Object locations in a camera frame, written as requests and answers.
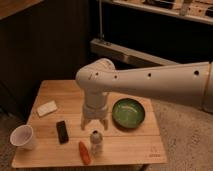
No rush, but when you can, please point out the white paper cup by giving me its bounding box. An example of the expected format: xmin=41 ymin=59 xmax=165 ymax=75
xmin=10 ymin=125 xmax=36 ymax=150

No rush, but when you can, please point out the orange carrot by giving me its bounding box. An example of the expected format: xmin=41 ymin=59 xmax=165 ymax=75
xmin=79 ymin=141 xmax=91 ymax=165

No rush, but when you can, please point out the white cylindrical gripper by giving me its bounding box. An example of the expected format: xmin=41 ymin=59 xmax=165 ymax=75
xmin=80 ymin=93 xmax=108 ymax=130

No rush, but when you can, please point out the clear bottle with white cap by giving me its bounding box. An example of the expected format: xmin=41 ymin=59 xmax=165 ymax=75
xmin=90 ymin=130 xmax=103 ymax=156

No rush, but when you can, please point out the metal shelf frame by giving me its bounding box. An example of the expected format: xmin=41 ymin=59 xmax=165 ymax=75
xmin=90 ymin=0 xmax=213 ymax=66

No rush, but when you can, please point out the green bowl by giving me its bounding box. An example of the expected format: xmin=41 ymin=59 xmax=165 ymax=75
xmin=112 ymin=98 xmax=145 ymax=129

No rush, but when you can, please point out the wooden table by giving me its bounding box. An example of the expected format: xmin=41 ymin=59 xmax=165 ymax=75
xmin=12 ymin=80 xmax=167 ymax=168

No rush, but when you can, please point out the white sponge block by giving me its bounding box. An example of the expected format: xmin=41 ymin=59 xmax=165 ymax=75
xmin=36 ymin=101 xmax=57 ymax=117

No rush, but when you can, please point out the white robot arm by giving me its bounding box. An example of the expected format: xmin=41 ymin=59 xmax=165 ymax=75
xmin=75 ymin=58 xmax=213 ymax=130

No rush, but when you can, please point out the black rectangular phone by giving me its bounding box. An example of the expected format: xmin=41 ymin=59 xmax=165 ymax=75
xmin=56 ymin=121 xmax=69 ymax=144

